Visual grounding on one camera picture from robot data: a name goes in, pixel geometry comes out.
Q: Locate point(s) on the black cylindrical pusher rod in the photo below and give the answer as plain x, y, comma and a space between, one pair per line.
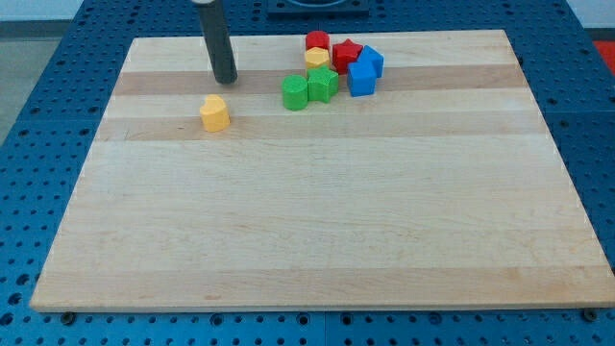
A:
217, 39

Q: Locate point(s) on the yellow heart block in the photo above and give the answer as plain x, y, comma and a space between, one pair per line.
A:
214, 114

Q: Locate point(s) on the yellow hexagon block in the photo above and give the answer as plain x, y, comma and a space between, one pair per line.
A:
316, 57

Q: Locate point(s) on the green cylinder block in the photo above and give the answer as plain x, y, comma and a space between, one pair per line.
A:
295, 92

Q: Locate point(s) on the red cylinder block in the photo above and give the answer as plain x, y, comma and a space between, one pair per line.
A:
317, 39

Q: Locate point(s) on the green star block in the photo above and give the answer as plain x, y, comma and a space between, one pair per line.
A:
322, 84

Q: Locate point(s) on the red star block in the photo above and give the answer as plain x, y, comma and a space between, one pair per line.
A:
344, 53

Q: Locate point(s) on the blue cube block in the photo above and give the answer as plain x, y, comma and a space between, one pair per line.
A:
361, 79

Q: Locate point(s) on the blue pentagon block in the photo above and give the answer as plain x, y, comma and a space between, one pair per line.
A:
374, 57

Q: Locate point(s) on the wooden board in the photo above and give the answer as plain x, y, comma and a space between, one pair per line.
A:
442, 190

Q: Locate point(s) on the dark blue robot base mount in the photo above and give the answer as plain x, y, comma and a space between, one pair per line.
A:
317, 8

